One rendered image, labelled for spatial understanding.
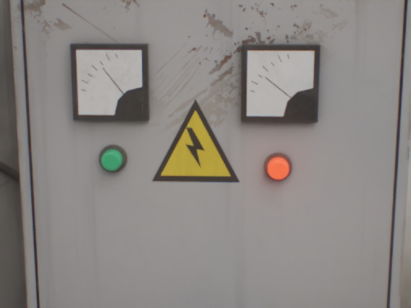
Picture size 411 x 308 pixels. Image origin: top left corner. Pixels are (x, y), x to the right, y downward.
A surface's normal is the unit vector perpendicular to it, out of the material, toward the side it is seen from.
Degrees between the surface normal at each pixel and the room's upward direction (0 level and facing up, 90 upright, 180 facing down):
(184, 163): 90
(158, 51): 90
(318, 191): 90
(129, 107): 90
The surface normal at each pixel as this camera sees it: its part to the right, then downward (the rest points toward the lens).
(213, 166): -0.04, 0.23
